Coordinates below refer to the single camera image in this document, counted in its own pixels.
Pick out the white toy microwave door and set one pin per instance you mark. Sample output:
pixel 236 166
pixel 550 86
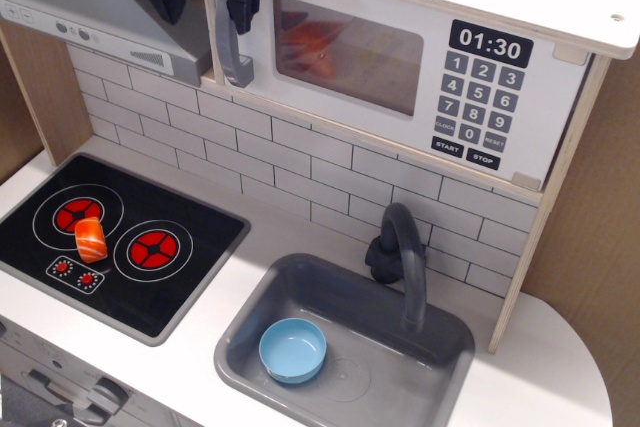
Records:
pixel 428 78

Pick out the wooden microwave cabinet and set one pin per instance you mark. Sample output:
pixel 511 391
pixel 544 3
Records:
pixel 525 7

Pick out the grey range hood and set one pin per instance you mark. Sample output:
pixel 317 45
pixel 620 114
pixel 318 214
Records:
pixel 128 30

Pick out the orange toy carrot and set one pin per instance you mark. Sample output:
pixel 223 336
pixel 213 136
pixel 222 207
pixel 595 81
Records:
pixel 308 48

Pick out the black toy stovetop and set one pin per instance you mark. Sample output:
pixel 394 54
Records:
pixel 163 248

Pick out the orange salmon sushi toy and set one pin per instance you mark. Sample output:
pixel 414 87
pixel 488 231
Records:
pixel 90 240

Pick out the dark grey faucet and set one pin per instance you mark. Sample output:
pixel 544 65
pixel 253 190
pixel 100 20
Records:
pixel 397 254

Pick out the light blue bowl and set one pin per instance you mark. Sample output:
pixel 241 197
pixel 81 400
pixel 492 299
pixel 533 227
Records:
pixel 292 350

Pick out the grey oven front panel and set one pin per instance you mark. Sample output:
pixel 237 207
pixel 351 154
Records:
pixel 61 379

